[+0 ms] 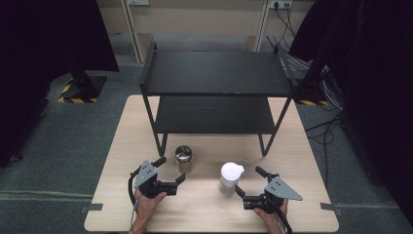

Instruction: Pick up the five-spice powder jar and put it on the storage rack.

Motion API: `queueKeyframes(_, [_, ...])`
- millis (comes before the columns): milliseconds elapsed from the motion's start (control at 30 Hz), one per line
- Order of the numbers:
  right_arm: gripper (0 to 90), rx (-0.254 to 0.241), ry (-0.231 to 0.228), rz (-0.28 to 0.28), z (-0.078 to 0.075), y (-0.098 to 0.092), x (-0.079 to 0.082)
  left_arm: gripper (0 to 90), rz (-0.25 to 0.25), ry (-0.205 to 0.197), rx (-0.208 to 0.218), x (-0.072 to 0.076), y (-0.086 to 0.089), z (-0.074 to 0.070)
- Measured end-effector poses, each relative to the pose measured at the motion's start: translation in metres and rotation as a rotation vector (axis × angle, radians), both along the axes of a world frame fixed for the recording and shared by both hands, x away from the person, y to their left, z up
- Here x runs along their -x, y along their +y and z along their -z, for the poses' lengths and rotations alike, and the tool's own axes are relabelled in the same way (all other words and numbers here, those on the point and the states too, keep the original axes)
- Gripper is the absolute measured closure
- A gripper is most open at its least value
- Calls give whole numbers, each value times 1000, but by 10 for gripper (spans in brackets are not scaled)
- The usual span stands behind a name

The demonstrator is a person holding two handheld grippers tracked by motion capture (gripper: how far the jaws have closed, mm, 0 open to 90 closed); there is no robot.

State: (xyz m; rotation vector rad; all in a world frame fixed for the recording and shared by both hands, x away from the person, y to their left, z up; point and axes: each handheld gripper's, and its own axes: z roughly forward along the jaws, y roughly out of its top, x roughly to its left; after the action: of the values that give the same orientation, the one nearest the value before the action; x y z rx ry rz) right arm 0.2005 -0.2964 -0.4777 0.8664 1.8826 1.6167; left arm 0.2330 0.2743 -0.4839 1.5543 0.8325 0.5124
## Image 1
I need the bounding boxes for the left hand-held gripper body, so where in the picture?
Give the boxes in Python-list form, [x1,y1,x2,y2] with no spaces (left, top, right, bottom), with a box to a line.
[133,158,178,200]

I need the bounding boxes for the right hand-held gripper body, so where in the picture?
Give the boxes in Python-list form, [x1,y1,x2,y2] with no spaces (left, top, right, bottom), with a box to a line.
[243,175,304,215]

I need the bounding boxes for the glass jar with metal lid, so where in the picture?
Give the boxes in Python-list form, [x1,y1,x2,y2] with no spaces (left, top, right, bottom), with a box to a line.
[174,144,194,175]

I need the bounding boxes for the black two-tier shelf rack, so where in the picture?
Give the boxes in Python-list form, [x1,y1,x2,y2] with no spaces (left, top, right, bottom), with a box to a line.
[138,41,298,158]

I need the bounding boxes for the person's right hand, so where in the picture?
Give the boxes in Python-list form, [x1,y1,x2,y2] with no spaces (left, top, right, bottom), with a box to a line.
[252,199,289,226]

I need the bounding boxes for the person's left hand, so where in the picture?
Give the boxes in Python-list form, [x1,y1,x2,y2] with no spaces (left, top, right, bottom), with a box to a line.
[133,188,169,222]

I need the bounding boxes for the grey tape piece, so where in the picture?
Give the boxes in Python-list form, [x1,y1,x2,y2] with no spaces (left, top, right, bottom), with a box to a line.
[80,203,104,215]
[319,202,344,216]

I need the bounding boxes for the stand base with hazard tape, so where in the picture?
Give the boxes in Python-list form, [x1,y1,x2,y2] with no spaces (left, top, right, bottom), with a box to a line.
[57,71,108,104]
[293,86,329,107]

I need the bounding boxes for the black curtain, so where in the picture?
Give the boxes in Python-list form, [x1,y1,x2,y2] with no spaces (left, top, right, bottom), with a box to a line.
[0,0,120,168]
[287,0,413,226]

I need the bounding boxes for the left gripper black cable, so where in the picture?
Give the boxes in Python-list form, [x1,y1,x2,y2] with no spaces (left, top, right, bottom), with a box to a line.
[128,167,142,209]

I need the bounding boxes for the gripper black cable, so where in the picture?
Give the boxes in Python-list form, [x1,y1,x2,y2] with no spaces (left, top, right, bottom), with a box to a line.
[128,167,142,209]
[275,209,293,234]

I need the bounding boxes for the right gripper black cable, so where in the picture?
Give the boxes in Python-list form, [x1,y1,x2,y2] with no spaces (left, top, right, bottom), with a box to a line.
[275,209,293,234]

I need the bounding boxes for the bundle of floor cables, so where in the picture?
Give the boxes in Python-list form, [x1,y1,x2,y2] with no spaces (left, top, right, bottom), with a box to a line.
[266,2,346,190]

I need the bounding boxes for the white frame post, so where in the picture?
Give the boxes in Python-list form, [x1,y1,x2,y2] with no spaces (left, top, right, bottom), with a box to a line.
[120,0,154,64]
[246,0,273,53]

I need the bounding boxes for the white wall socket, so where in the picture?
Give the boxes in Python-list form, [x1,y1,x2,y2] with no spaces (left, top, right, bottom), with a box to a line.
[268,0,293,10]

